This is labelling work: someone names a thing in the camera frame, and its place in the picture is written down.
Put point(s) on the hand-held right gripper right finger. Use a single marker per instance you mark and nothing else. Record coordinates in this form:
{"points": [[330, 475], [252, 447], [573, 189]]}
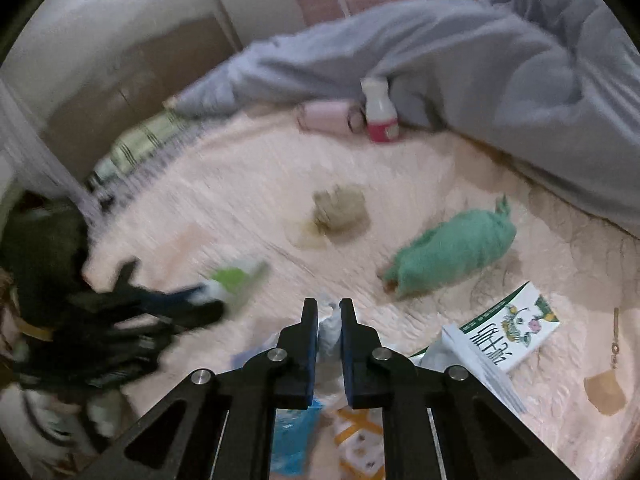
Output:
{"points": [[346, 355]]}

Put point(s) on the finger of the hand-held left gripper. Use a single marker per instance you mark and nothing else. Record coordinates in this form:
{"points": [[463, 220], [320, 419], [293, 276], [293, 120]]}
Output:
{"points": [[195, 316], [165, 294]]}

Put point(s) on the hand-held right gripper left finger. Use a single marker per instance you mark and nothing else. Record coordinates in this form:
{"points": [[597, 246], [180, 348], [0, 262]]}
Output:
{"points": [[311, 355]]}

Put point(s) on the white tissue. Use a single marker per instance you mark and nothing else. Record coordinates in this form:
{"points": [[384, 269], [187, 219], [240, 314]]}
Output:
{"points": [[330, 332]]}

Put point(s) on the green white wrapper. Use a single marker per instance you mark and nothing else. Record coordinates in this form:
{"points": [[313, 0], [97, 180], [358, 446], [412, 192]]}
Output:
{"points": [[239, 278]]}

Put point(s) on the white orange snack packet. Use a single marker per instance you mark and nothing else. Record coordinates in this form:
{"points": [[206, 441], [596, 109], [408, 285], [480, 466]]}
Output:
{"points": [[357, 442]]}

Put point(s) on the white green milk carton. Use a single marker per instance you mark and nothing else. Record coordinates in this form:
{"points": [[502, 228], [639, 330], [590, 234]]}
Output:
{"points": [[505, 332]]}

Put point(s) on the blue plastic packet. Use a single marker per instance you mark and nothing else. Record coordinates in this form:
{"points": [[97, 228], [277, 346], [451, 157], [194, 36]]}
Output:
{"points": [[295, 440]]}

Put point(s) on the white crumpled paper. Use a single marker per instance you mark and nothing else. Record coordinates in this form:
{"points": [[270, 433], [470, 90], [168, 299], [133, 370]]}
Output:
{"points": [[434, 356]]}

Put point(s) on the pink blanket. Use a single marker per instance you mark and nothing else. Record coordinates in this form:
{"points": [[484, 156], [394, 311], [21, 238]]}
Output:
{"points": [[225, 200]]}

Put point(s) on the brown crumpled tissue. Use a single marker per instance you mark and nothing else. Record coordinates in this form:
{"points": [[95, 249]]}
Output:
{"points": [[342, 212]]}

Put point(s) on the green rolled towel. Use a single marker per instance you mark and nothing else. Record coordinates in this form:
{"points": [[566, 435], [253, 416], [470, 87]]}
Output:
{"points": [[452, 252]]}

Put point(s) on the green striped cloth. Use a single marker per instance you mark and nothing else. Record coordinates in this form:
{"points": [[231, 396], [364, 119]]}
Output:
{"points": [[135, 147]]}

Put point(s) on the wooden wardrobe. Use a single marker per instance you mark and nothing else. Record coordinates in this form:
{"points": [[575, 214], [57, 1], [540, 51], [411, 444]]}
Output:
{"points": [[100, 60]]}

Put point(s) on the pink bottle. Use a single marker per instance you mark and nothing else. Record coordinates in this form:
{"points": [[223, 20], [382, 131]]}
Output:
{"points": [[325, 115]]}

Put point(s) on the white bottle with red label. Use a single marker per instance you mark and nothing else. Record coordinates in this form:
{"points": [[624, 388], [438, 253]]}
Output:
{"points": [[380, 115]]}

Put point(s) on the tan fan with tassel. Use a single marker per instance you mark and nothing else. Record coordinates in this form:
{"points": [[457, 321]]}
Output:
{"points": [[606, 392]]}

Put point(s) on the grey duvet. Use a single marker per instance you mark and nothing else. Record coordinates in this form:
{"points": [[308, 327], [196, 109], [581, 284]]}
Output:
{"points": [[475, 60]]}

